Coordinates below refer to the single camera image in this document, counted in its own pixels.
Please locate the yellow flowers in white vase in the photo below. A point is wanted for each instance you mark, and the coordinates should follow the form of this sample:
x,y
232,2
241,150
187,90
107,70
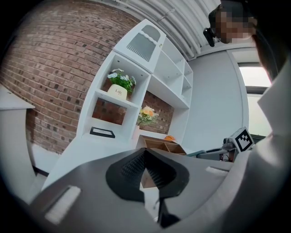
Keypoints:
x,y
147,113

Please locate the white side table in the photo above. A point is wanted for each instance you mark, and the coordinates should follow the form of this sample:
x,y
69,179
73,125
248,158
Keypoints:
x,y
13,136

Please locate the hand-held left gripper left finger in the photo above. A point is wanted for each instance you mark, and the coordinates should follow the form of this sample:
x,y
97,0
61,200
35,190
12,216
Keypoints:
x,y
97,193

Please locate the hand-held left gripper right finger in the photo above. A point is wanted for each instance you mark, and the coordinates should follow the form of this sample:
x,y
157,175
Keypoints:
x,y
195,186

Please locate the blue flowers in cream pot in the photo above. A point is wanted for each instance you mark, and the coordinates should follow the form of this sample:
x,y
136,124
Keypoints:
x,y
118,89

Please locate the brown wooden organizer box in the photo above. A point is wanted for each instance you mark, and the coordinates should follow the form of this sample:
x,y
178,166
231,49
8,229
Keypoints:
x,y
159,144

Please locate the black head-worn camera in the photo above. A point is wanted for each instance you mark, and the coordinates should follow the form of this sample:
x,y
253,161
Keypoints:
x,y
209,36

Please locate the orange desk ornament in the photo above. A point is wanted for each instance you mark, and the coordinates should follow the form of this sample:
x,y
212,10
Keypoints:
x,y
170,137

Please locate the glass cabinet door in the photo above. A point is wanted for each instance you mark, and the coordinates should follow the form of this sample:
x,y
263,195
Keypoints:
x,y
145,44

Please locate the white desk with shelves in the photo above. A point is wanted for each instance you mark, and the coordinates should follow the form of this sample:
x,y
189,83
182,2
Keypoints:
x,y
168,68

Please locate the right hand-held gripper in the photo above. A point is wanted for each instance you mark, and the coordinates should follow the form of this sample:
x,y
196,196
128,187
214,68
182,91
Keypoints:
x,y
243,140

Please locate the window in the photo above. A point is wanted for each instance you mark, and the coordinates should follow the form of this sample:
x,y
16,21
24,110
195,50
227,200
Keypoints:
x,y
254,77

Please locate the black picture frame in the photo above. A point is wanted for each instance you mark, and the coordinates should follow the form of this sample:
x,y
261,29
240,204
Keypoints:
x,y
102,133

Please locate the person's head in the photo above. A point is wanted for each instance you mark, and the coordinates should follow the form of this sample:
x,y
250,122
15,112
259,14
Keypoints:
x,y
234,25

